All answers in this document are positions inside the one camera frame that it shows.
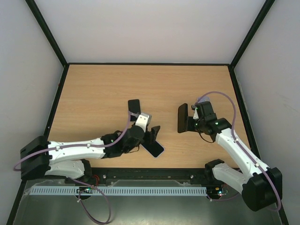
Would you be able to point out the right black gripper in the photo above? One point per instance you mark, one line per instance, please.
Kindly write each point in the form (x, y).
(191, 123)

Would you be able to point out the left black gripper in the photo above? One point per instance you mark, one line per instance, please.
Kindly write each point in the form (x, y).
(152, 136)

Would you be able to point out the black bare phone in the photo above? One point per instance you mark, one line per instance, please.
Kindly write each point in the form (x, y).
(134, 108)

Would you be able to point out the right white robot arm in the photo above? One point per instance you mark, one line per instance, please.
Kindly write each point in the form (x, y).
(259, 185)

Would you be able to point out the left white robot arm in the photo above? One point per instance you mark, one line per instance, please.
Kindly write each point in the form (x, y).
(42, 158)

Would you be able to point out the phone in white case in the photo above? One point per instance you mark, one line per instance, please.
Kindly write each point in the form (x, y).
(155, 148)

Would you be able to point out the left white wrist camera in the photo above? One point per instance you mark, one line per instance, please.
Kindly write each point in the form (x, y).
(143, 121)

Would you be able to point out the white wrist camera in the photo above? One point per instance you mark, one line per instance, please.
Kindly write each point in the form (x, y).
(201, 108)
(143, 121)

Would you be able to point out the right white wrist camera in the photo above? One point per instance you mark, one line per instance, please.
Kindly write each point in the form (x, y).
(201, 108)

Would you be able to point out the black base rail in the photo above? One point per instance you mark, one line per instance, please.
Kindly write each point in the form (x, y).
(194, 176)

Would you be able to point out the grey slotted cable duct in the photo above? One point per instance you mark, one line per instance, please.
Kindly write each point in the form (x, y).
(119, 191)

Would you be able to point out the black metal frame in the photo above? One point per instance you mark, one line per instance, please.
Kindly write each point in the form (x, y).
(237, 89)

